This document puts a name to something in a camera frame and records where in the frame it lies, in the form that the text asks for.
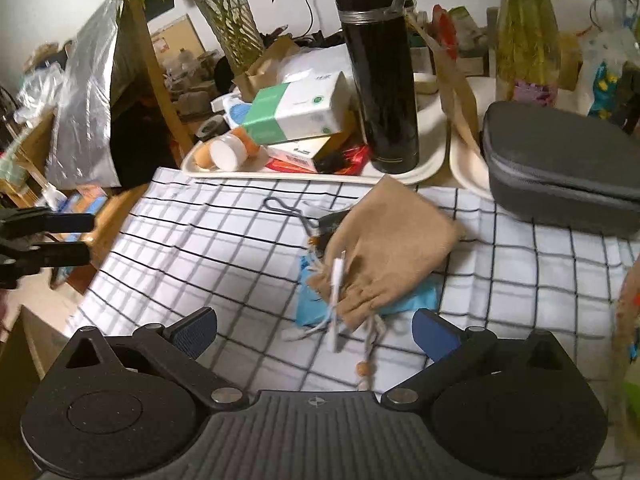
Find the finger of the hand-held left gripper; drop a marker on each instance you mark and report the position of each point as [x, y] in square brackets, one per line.
[55, 255]
[60, 222]

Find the blue packet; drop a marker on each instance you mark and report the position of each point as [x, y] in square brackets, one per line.
[415, 300]

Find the white orange pill bottle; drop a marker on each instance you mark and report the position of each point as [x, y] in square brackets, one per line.
[230, 152]

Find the green white tissue box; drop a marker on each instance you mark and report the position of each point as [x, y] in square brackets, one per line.
[295, 110]

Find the red flat packet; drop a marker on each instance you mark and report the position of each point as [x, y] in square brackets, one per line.
[350, 157]

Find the black rounded object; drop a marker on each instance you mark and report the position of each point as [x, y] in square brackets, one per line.
[223, 72]

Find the small black device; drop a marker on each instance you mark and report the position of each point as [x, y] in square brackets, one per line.
[332, 225]

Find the crumpled brown paper bag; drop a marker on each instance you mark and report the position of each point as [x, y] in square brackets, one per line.
[265, 70]

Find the white plastic bag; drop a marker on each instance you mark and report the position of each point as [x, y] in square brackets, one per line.
[310, 62]

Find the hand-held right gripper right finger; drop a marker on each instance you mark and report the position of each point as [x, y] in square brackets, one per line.
[435, 332]

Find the grey zip case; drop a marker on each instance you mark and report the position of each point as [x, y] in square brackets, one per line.
[560, 170]

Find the tall brown paper bag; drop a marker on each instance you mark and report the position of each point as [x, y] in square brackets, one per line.
[450, 75]

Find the glass vase with bamboo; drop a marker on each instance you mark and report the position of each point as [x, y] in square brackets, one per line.
[527, 35]
[230, 25]

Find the black thermos flask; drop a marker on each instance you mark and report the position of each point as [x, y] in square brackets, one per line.
[382, 85]

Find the white plastic tray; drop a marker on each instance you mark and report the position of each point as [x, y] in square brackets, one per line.
[310, 177]

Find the clear bag with colourful toy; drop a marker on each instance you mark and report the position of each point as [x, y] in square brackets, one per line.
[610, 60]

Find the white bottle with blue label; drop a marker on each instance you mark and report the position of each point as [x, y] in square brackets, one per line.
[235, 110]

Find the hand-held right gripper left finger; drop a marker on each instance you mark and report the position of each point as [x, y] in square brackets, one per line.
[195, 335]

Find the small black gadget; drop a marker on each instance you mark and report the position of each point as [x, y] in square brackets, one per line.
[332, 162]

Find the white oval plate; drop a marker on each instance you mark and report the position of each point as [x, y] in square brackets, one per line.
[467, 160]

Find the silver foil sheet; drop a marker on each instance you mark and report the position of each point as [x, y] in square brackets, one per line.
[85, 110]

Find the black white checked tablecloth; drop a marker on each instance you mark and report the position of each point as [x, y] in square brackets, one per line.
[210, 260]

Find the flat white barcode box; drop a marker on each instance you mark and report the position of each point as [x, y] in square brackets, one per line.
[300, 150]

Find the black tape roll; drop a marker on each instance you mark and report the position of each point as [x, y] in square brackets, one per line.
[212, 127]

